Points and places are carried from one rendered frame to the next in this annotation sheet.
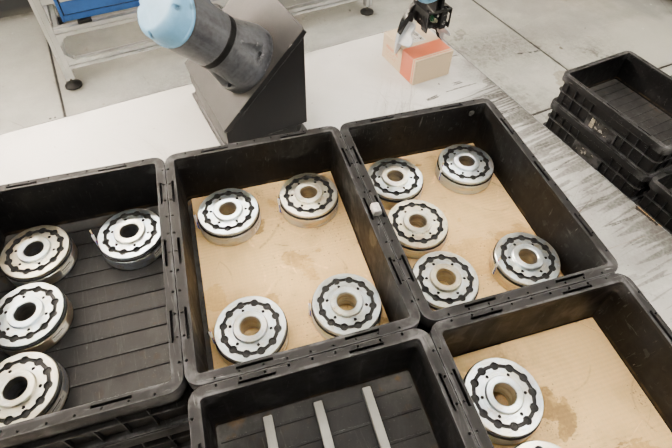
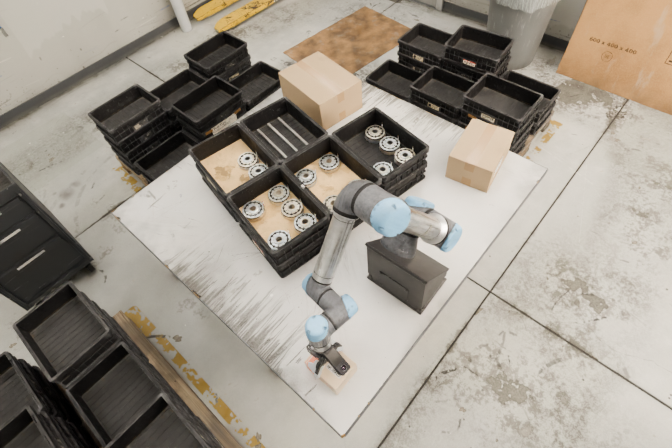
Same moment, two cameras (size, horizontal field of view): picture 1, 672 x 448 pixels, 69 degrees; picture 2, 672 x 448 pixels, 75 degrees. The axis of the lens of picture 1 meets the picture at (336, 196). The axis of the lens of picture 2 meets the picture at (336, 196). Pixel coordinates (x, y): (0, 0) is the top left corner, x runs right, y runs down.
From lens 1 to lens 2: 2.00 m
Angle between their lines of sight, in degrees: 78
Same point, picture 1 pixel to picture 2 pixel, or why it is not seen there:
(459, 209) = (278, 226)
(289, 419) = not seen: hidden behind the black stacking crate
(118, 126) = (463, 244)
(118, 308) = (371, 158)
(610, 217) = (213, 286)
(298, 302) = (321, 177)
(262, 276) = (336, 180)
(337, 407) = not seen: hidden behind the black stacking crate
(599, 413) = (233, 182)
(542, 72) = not seen: outside the picture
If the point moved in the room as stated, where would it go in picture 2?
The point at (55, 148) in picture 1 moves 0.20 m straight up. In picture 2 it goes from (477, 222) to (484, 196)
